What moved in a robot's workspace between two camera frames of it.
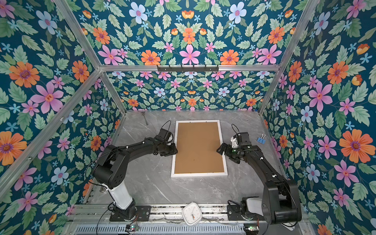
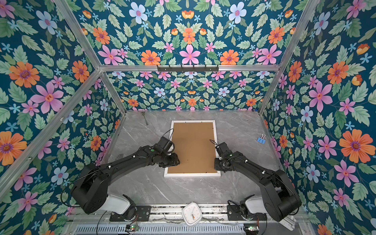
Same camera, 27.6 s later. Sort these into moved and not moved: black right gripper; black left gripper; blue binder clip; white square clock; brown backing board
Moved: black right gripper; black left gripper
Not moved: blue binder clip; white square clock; brown backing board
